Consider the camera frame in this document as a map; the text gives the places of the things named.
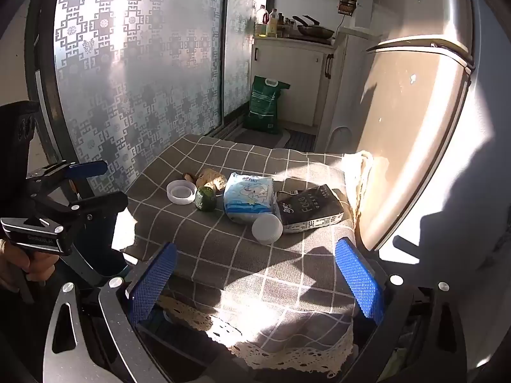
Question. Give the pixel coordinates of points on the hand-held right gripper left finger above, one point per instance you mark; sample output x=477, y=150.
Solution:
x=153, y=283

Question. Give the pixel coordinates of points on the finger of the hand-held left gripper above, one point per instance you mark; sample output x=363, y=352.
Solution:
x=96, y=203
x=86, y=167

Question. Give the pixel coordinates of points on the white round lid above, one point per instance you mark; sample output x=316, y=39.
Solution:
x=181, y=192

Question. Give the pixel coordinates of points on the white tall cabinet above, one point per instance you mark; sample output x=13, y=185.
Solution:
x=339, y=87

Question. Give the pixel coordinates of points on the bottles on counter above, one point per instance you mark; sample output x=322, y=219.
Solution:
x=261, y=20

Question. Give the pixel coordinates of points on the yellow oil bottle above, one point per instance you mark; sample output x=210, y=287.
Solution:
x=272, y=23

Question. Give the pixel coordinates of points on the black tissue packet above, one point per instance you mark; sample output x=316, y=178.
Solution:
x=309, y=209

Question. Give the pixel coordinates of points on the white and blue tissue packet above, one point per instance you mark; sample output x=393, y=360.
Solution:
x=249, y=199

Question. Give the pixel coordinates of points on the brown plush toy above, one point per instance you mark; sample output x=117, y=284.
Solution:
x=210, y=178

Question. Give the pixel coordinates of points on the green avocado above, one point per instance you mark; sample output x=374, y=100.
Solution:
x=205, y=198

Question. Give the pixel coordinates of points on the white low cabinet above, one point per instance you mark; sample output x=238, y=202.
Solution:
x=289, y=79

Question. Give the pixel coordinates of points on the grey oval floor mat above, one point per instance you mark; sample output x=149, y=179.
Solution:
x=259, y=135

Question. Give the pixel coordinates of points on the person's left hand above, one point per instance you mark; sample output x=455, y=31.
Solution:
x=38, y=265

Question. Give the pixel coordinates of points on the beige refrigerator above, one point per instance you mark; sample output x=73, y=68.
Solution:
x=415, y=127

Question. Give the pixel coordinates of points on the black frying pan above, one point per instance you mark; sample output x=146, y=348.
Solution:
x=315, y=30

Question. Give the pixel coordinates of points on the grey checked tablecloth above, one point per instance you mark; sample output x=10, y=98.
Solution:
x=239, y=263

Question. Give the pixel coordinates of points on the patterned glass door panel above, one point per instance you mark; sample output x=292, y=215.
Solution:
x=243, y=40
x=131, y=75

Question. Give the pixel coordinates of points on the white plastic cup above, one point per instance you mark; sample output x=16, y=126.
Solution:
x=266, y=228

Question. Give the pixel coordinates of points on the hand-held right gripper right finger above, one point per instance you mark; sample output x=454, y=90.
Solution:
x=359, y=283

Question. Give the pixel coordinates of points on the hanging wall ornament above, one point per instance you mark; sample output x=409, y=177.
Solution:
x=347, y=4

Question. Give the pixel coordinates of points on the green rice bag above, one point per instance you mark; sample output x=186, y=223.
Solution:
x=263, y=105

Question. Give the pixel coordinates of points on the white rounded board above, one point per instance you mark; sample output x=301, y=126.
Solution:
x=339, y=140

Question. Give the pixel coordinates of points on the dark ribbed floor mat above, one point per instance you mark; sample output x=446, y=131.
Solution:
x=301, y=140

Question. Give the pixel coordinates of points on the small brown ginger piece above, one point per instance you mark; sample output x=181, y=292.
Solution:
x=187, y=176

